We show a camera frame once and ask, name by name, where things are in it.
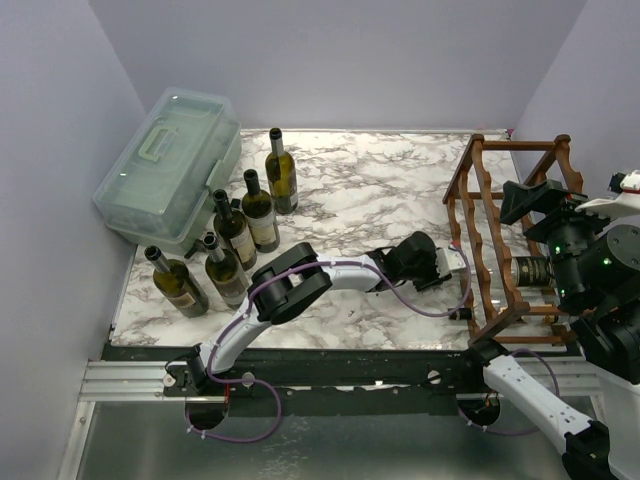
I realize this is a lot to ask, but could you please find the leftmost green wine bottle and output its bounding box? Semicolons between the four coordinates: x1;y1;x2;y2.
144;245;209;318

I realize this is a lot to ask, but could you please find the front green wine bottle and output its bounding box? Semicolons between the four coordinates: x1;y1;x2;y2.
203;232;249;308

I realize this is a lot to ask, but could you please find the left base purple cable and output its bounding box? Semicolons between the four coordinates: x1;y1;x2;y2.
185;374;283;442

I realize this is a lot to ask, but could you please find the brown wooden wine rack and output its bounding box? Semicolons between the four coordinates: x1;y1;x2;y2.
442;133;583;346

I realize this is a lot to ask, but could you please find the rear green wine bottle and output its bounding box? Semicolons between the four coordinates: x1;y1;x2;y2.
265;128;298;215

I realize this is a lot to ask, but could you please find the dark green bottle middle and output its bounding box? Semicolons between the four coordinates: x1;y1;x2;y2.
213;189;257;271

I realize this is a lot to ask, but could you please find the clear glass wine bottle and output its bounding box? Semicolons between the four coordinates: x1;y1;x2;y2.
510;255;556;289

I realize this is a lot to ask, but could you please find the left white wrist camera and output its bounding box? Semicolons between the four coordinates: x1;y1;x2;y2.
435;244;466;277

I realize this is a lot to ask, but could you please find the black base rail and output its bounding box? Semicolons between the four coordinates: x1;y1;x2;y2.
102;345;500;425

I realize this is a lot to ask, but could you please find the green wine bottle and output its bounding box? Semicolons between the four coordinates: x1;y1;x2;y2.
203;232;249;308
144;245;209;318
265;128;298;215

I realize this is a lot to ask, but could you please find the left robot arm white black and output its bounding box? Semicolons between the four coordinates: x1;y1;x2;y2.
186;231;467;395

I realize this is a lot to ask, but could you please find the translucent plastic storage box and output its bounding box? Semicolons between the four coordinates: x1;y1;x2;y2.
93;87;241;256

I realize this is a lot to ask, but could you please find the green bottle white label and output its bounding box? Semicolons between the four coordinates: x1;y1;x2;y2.
241;169;280;253

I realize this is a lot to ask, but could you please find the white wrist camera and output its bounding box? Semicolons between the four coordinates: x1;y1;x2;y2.
576;170;640;220
435;244;466;277

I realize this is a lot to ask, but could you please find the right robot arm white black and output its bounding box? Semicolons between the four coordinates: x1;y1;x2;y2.
459;171;639;479

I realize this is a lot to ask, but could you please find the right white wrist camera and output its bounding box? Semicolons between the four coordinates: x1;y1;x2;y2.
576;170;640;220

